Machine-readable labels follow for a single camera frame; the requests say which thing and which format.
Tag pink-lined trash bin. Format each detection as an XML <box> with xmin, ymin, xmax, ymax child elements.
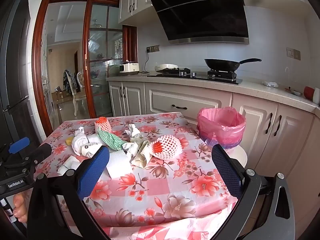
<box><xmin>197</xmin><ymin>107</ymin><xmax>246</xmax><ymax>148</ymax></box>

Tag white small jar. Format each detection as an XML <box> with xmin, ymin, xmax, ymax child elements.
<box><xmin>312</xmin><ymin>87</ymin><xmax>320</xmax><ymax>105</ymax></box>

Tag white packet on counter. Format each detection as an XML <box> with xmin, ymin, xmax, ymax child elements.
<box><xmin>262</xmin><ymin>81</ymin><xmax>279</xmax><ymax>88</ymax></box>

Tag white plastic bag wad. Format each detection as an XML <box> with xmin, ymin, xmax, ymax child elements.
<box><xmin>71</xmin><ymin>126</ymin><xmax>101</xmax><ymax>155</ymax></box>

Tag wooden sliding glass door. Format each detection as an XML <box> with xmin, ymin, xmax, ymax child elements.
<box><xmin>31</xmin><ymin>0</ymin><xmax>137</xmax><ymax>135</ymax></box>

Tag red cup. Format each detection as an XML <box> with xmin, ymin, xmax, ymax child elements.
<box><xmin>303</xmin><ymin>86</ymin><xmax>315</xmax><ymax>101</ymax></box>

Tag wall power outlet right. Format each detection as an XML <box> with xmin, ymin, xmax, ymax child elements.
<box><xmin>286</xmin><ymin>47</ymin><xmax>301</xmax><ymax>61</ymax></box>

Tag white stool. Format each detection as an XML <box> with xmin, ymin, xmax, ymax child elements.
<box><xmin>225</xmin><ymin>145</ymin><xmax>248</xmax><ymax>167</ymax></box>

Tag wall power outlet left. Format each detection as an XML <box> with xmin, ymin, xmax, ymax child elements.
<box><xmin>146</xmin><ymin>45</ymin><xmax>159</xmax><ymax>53</ymax></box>

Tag green zigzag cloth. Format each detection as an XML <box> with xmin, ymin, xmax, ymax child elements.
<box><xmin>96</xmin><ymin>128</ymin><xmax>126</xmax><ymax>151</ymax></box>

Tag yellow sponge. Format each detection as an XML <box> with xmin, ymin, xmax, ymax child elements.
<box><xmin>66</xmin><ymin>137</ymin><xmax>74</xmax><ymax>146</ymax></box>

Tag lower kitchen cabinets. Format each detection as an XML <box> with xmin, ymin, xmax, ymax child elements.
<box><xmin>102</xmin><ymin>76</ymin><xmax>319</xmax><ymax>239</ymax></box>

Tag white tissue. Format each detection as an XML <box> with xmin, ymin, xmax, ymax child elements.
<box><xmin>125</xmin><ymin>124</ymin><xmax>145</xmax><ymax>146</ymax></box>
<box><xmin>122</xmin><ymin>142</ymin><xmax>140</xmax><ymax>161</ymax></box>

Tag floral pink tablecloth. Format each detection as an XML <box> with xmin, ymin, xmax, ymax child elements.
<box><xmin>34</xmin><ymin>112</ymin><xmax>238</xmax><ymax>240</ymax></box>

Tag white rice cooker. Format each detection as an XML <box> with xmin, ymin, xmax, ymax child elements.
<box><xmin>119</xmin><ymin>61</ymin><xmax>140</xmax><ymax>75</ymax></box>

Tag white dining chair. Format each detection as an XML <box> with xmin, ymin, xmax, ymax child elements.
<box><xmin>63</xmin><ymin>70</ymin><xmax>86</xmax><ymax>116</ymax></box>

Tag black range hood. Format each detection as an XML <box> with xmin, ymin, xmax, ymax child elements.
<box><xmin>151</xmin><ymin>0</ymin><xmax>249</xmax><ymax>44</ymax></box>

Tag black wok pan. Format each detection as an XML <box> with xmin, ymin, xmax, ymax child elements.
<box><xmin>204</xmin><ymin>58</ymin><xmax>262</xmax><ymax>72</ymax></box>

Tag tall pink foam fruit net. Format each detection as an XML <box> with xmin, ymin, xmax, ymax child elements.
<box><xmin>94</xmin><ymin>116</ymin><xmax>112</xmax><ymax>133</ymax></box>

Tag wall power outlet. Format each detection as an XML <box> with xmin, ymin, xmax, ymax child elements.
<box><xmin>286</xmin><ymin>47</ymin><xmax>301</xmax><ymax>61</ymax></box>
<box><xmin>146</xmin><ymin>45</ymin><xmax>159</xmax><ymax>53</ymax></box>

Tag person's left hand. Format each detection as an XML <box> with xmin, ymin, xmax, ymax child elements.
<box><xmin>13</xmin><ymin>189</ymin><xmax>32</xmax><ymax>223</ymax></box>

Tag dark refrigerator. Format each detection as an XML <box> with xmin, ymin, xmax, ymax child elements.
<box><xmin>1</xmin><ymin>0</ymin><xmax>40</xmax><ymax>152</ymax></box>

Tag white foam block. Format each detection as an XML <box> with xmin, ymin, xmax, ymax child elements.
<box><xmin>106</xmin><ymin>150</ymin><xmax>133</xmax><ymax>179</ymax></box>

